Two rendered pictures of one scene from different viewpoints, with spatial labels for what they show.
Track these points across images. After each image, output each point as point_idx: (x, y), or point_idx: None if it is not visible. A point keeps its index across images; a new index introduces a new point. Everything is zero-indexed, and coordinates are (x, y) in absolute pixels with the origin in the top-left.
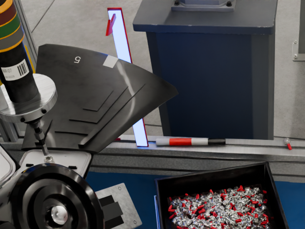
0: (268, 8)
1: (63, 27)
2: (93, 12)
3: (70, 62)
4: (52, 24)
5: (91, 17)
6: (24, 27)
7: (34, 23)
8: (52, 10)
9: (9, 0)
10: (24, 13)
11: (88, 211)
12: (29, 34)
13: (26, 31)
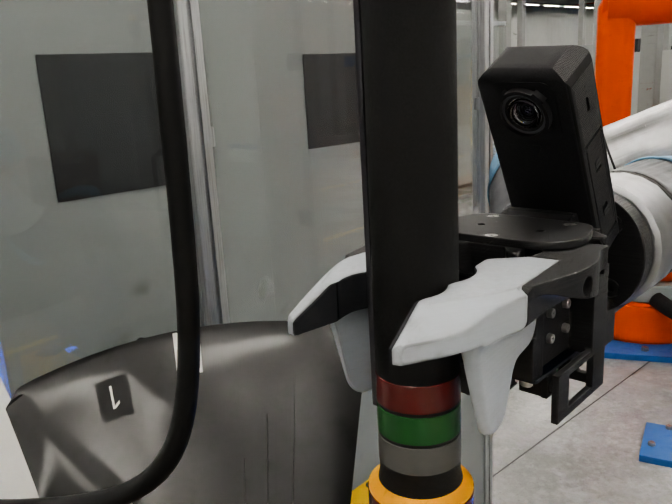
0: None
1: (538, 485)
2: (588, 480)
3: None
4: (524, 476)
5: (582, 486)
6: (486, 470)
7: (500, 465)
8: (531, 456)
9: (465, 490)
10: (491, 452)
11: None
12: (489, 482)
13: (486, 476)
